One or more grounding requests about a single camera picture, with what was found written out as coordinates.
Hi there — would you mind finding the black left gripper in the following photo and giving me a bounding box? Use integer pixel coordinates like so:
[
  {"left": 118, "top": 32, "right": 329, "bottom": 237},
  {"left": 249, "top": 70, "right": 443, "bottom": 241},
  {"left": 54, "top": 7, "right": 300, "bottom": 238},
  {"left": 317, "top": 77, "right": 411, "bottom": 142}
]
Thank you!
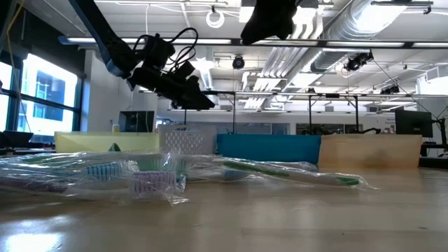
[{"left": 126, "top": 33, "right": 216, "bottom": 110}]

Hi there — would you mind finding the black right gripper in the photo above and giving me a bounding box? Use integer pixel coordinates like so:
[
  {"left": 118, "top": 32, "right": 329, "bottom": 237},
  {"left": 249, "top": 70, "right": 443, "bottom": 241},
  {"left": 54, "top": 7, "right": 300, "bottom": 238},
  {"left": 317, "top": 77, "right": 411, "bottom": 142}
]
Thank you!
[{"left": 240, "top": 0, "right": 298, "bottom": 46}]

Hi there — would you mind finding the white perforated basket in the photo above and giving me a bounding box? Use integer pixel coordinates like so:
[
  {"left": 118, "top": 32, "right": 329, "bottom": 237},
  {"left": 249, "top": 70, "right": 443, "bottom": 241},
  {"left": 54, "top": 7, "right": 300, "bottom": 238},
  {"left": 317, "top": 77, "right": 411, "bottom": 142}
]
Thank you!
[{"left": 157, "top": 125, "right": 218, "bottom": 155}]

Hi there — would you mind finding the black monitor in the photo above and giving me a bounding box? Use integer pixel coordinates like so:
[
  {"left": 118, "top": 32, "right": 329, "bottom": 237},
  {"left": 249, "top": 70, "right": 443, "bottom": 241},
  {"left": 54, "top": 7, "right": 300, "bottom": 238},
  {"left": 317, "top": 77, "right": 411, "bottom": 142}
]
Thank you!
[
  {"left": 118, "top": 111, "right": 155, "bottom": 133},
  {"left": 394, "top": 109, "right": 434, "bottom": 139}
]

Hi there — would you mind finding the ceiling light strip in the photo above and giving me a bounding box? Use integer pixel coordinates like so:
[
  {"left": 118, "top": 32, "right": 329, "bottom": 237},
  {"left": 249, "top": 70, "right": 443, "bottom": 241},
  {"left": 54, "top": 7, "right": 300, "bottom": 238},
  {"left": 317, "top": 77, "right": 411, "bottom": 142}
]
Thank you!
[
  {"left": 255, "top": 40, "right": 448, "bottom": 50},
  {"left": 57, "top": 34, "right": 232, "bottom": 46}
]

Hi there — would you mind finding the green white wrapped toothbrush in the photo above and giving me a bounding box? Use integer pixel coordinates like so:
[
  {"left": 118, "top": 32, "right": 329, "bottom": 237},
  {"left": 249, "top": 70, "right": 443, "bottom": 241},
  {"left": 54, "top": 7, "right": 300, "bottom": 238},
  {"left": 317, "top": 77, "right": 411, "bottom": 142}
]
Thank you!
[
  {"left": 138, "top": 152, "right": 183, "bottom": 173},
  {"left": 216, "top": 157, "right": 379, "bottom": 192}
]

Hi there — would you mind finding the purple white wrapped toothbrush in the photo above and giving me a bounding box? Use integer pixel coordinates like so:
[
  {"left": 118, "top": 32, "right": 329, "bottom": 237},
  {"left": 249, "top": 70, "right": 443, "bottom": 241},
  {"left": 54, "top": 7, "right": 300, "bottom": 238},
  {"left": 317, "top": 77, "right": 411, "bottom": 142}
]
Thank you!
[{"left": 0, "top": 170, "right": 190, "bottom": 207}]

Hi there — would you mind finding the blue plastic bin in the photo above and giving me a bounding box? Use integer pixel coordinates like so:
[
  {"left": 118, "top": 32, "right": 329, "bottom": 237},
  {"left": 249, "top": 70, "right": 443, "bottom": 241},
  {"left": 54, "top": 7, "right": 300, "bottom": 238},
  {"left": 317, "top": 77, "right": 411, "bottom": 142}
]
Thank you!
[{"left": 216, "top": 134, "right": 322, "bottom": 165}]

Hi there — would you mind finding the yellow plastic bin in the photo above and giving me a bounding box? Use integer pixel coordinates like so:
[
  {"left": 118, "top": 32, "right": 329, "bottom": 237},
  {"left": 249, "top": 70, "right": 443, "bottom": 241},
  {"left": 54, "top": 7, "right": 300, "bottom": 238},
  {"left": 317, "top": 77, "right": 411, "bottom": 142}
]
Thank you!
[{"left": 54, "top": 132, "right": 160, "bottom": 154}]

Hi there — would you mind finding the bright window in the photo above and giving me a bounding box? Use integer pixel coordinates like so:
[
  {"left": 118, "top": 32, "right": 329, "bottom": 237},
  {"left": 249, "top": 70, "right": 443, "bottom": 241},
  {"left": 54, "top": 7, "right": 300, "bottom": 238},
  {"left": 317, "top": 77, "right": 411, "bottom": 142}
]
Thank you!
[{"left": 0, "top": 52, "right": 83, "bottom": 137}]

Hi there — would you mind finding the orange plastic bin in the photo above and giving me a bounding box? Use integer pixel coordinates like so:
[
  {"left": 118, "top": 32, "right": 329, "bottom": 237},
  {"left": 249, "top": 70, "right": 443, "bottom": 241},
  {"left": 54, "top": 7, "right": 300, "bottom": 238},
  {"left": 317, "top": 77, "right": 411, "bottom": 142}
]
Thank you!
[{"left": 318, "top": 134, "right": 424, "bottom": 169}]

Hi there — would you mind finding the white cable coil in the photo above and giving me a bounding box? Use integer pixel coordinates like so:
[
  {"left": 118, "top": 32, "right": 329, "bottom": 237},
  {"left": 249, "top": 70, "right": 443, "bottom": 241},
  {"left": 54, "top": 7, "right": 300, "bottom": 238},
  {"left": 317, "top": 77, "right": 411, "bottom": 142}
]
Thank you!
[{"left": 205, "top": 8, "right": 225, "bottom": 29}]

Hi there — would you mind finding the black overhead rig frame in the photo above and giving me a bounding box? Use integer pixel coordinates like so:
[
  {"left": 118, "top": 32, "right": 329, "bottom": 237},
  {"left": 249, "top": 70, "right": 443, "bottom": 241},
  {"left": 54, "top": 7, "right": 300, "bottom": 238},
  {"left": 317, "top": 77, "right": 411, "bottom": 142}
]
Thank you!
[{"left": 202, "top": 90, "right": 382, "bottom": 136}]

